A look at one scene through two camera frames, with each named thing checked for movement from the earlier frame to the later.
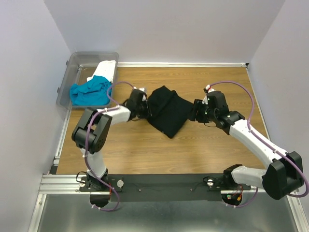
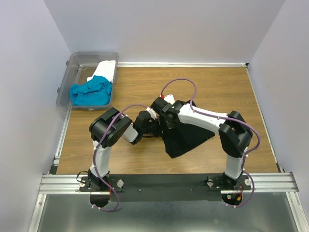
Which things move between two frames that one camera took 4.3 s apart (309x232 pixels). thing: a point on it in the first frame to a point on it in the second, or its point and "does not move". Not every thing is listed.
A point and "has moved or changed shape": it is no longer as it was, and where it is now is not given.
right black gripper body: [202, 113] to [173, 124]
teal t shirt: [93, 92] does not move
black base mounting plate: [196, 187] does not move
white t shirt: [105, 68] does not move
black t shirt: [169, 111] has moved or changed shape
